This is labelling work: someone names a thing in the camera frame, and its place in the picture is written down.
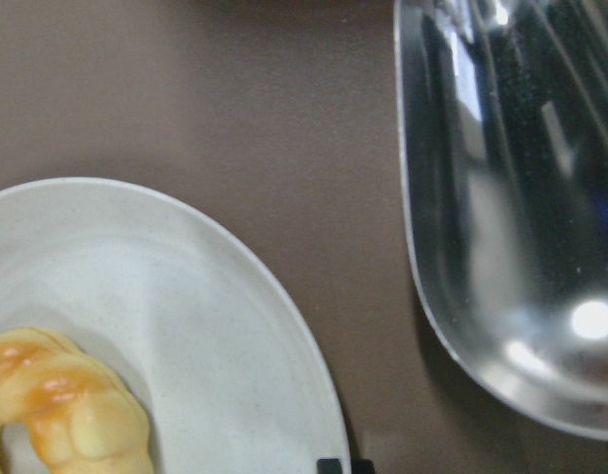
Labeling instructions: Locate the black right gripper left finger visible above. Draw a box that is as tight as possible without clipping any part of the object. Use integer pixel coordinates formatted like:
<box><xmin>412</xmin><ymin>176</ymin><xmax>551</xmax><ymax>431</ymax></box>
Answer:
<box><xmin>316</xmin><ymin>458</ymin><xmax>342</xmax><ymax>474</ymax></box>

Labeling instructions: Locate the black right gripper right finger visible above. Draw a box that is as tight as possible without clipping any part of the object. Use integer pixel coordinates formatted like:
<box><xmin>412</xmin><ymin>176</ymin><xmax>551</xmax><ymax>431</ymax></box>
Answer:
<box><xmin>352</xmin><ymin>458</ymin><xmax>375</xmax><ymax>474</ymax></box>

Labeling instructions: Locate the white round plate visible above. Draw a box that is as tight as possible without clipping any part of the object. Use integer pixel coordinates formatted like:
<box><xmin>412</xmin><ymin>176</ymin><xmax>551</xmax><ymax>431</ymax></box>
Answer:
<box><xmin>0</xmin><ymin>178</ymin><xmax>350</xmax><ymax>473</ymax></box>

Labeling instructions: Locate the glazed ring donut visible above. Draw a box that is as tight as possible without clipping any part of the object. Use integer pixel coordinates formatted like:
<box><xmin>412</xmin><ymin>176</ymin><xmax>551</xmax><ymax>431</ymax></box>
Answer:
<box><xmin>0</xmin><ymin>328</ymin><xmax>154</xmax><ymax>473</ymax></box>

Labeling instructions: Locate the metal ice scoop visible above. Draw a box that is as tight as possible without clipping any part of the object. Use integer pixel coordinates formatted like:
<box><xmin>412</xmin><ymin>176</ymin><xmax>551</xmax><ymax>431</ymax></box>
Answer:
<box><xmin>394</xmin><ymin>1</ymin><xmax>608</xmax><ymax>441</ymax></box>

